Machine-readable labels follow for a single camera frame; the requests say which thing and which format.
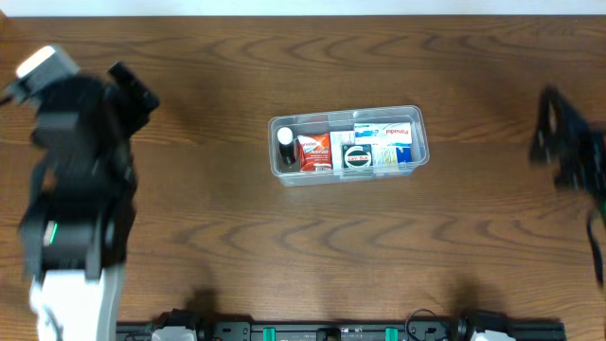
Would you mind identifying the dark bottle with white cap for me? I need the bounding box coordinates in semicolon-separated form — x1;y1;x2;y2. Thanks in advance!
276;127;300;172

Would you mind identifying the white blue medicine box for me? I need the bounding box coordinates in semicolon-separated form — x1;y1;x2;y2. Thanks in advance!
330;131;412;171

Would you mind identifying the white blue Panadol box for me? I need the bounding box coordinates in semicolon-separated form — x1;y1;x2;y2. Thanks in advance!
354;122;413;146

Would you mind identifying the red Panadol ActiFast box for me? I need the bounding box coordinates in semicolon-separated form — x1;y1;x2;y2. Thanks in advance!
297;134;332;171

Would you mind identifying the clear plastic container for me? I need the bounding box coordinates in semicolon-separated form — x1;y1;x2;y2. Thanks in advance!
268;105;430;187

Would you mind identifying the green Zam-Buk tin box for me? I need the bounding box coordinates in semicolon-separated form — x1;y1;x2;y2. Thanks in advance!
342;144;373;169

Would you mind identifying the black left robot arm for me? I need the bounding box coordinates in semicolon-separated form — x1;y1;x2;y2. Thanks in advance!
19;62;159;340

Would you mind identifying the grey wrist camera, left arm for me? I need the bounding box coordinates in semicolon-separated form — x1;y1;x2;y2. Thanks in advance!
5;45;80;102

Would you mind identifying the black mounting rail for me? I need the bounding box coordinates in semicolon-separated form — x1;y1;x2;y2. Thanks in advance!
116;310;567;341

